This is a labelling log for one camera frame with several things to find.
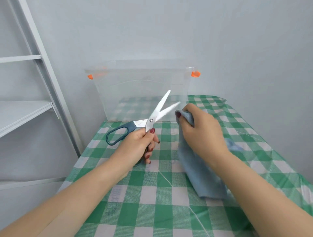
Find person's left hand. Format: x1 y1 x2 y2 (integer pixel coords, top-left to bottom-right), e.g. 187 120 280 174
106 127 161 182

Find person's right hand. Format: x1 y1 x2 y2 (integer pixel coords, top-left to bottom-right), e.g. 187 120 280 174
175 103 231 169

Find blue handled steel scissors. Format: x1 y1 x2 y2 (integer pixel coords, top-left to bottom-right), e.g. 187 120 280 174
105 90 181 166

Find blue microfibre cloth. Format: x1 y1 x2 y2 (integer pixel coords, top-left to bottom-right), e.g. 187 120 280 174
175 110 245 200

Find person's right forearm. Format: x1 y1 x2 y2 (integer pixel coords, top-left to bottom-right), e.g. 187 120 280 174
215 151 313 237

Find person's left forearm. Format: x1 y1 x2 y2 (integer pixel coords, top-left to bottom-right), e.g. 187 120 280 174
0 165 123 237

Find clear plastic storage box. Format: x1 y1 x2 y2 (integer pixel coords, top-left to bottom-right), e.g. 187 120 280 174
85 60 201 122

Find green white checkered tablecloth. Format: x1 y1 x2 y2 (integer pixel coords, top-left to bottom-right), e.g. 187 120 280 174
56 94 313 237

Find white metal shelf rack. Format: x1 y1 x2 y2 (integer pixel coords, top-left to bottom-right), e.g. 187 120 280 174
0 0 82 190

